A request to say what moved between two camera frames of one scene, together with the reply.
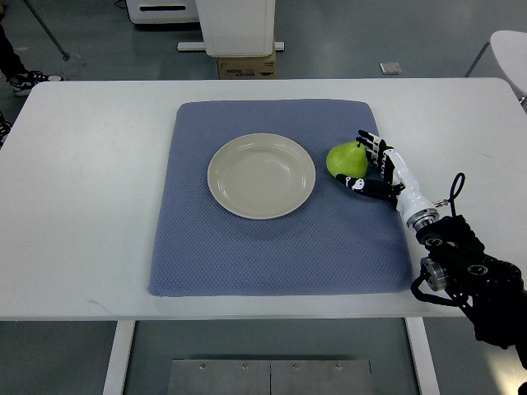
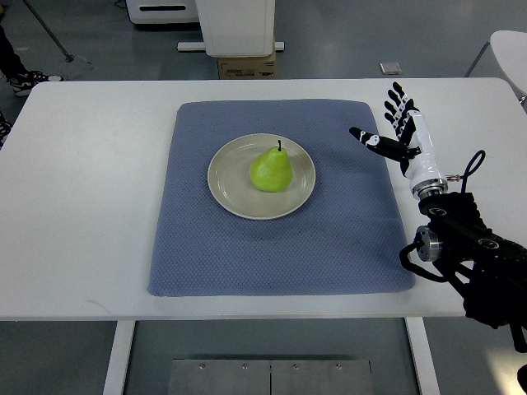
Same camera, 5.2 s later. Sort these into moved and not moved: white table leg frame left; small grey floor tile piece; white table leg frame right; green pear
Moved: green pear
Not moved: white table leg frame left; small grey floor tile piece; white table leg frame right
